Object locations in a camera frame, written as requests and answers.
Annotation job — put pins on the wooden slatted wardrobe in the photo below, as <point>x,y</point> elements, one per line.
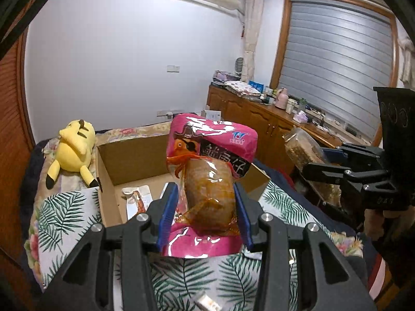
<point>13,120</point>

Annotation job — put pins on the white wall switch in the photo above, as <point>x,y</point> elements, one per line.
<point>173,68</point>

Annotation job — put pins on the pink thermos jug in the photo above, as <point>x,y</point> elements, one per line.
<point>281,98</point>

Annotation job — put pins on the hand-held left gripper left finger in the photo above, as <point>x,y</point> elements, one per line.
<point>167,215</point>

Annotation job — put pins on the blue box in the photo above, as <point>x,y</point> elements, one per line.
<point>257,86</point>

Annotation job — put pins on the clear packet of brown snack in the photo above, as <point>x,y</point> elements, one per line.
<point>301,149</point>

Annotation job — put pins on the folded floral cloth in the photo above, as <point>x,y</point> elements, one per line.
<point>243,88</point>

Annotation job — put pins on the white paper bag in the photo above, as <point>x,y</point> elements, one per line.
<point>213,113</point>

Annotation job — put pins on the yellow plush toy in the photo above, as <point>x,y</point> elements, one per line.
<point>76,145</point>

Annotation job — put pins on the pink fish snack packet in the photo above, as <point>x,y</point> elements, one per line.
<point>210,129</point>

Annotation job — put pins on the brown cardboard box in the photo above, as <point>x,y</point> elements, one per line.
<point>129,158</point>

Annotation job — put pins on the small white snack packet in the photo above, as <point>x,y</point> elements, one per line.
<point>207,302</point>

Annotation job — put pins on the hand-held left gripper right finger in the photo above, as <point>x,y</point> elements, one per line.
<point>243,215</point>

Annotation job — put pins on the purple cloth bundle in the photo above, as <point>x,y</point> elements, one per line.
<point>223,77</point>

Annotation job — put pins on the pink tissue pack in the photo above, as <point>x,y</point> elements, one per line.
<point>300,116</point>

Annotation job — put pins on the wooden sideboard cabinet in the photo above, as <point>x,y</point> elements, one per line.
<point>256,120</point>

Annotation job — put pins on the cream floral curtain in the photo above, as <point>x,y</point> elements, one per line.
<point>251,32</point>

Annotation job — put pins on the white cup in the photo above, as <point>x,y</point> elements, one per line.
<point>290,106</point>

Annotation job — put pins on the person's right hand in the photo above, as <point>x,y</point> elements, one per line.
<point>374,225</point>

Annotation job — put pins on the leaf print blanket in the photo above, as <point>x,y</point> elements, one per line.
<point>68,210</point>

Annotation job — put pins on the white red chicken feet packet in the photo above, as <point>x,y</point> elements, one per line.
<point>135,197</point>

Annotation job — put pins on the grey window blind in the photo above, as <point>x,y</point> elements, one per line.
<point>337,64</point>

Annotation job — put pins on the small grey fan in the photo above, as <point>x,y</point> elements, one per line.
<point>239,68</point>

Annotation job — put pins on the white wall socket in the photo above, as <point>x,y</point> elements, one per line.
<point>164,113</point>

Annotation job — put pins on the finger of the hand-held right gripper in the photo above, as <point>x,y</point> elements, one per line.
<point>351,154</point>
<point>330,175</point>

